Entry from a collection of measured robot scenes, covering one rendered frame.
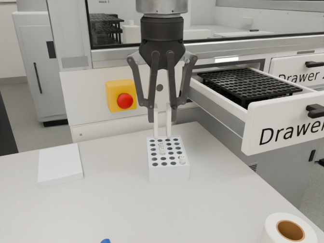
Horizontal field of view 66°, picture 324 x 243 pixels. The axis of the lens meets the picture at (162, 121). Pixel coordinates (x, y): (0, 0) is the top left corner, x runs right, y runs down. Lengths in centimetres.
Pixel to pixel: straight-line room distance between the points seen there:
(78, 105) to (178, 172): 32
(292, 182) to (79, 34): 109
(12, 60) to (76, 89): 343
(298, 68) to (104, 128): 67
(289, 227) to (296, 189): 94
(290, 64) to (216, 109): 39
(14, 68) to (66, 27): 349
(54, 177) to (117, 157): 15
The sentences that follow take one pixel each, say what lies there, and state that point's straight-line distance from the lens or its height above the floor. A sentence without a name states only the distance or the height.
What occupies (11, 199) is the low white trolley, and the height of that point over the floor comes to 76.
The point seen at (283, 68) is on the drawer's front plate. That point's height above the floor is 90.
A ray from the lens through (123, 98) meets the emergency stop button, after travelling 62.
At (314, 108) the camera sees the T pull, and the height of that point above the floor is 91.
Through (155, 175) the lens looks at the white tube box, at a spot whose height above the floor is 78.
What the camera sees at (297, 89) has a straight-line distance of 71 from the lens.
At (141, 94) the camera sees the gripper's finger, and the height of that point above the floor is 94.
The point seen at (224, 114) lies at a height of 86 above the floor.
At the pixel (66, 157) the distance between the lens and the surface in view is 62.
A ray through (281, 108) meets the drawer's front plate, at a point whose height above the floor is 91.
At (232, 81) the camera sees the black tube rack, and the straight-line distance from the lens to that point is 71.
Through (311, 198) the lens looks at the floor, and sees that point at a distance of 185.
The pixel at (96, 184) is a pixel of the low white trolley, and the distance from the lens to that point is 55.
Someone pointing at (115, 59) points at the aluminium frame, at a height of 96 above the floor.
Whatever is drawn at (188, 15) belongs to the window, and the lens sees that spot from 73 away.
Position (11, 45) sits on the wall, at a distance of 404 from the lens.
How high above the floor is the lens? 111
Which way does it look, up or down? 26 degrees down
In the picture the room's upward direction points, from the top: straight up
